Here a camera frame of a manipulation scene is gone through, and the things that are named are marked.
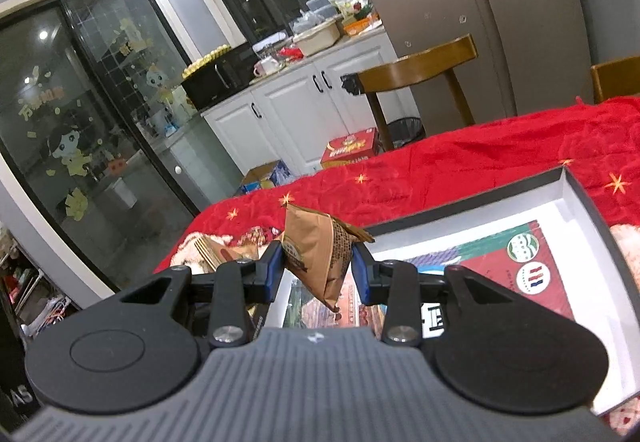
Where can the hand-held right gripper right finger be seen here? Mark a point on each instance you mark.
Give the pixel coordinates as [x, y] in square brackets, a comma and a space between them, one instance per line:
[361, 278]

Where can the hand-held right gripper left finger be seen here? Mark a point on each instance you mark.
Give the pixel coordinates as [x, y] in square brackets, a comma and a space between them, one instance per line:
[275, 269]

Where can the brown triangular snack packet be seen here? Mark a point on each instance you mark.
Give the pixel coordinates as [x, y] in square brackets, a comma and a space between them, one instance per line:
[220, 252]
[315, 252]

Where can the black cardboard box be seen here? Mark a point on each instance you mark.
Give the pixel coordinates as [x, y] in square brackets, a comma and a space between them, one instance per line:
[500, 214]

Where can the blue cardboard box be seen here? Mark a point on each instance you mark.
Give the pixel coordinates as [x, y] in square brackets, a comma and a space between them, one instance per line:
[265, 177]

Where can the red carton box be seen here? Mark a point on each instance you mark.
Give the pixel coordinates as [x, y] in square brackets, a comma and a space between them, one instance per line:
[350, 148]

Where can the red printed blanket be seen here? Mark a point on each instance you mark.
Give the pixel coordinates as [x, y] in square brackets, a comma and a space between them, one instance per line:
[450, 162]

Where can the black mesh trash bin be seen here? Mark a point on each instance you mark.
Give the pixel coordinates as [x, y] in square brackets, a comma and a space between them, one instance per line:
[407, 131]

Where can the white kitchen cabinet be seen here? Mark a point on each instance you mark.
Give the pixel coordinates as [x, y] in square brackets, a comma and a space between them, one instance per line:
[285, 112]

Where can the white bin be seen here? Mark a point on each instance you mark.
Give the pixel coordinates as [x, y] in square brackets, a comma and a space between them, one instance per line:
[121, 193]

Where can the dark cloth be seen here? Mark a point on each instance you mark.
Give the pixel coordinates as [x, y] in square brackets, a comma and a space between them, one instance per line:
[351, 84]

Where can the black microwave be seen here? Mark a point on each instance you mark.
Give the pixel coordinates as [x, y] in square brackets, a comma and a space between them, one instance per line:
[220, 79]

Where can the white mug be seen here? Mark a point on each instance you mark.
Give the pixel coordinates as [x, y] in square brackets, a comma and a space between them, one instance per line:
[265, 67]

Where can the red plastic bag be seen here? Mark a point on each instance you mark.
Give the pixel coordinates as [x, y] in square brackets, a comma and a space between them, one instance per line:
[291, 53]

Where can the wooden chair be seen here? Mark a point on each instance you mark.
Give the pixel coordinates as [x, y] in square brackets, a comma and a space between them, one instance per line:
[415, 67]
[617, 77]

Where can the beige plastic basin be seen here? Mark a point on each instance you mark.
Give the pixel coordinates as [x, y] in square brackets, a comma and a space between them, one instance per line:
[320, 39]

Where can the storage rack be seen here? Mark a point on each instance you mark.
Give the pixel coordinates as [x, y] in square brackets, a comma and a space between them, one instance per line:
[30, 292]

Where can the grey plastic bag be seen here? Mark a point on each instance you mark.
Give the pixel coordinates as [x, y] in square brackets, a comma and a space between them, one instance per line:
[305, 24]

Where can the glass sliding door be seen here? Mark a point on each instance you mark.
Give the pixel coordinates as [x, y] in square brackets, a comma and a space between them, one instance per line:
[75, 122]

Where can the orange box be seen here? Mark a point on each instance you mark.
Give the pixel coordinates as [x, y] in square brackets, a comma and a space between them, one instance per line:
[361, 26]

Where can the clear plastic containers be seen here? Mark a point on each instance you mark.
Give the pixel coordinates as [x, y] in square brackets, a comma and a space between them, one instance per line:
[316, 7]

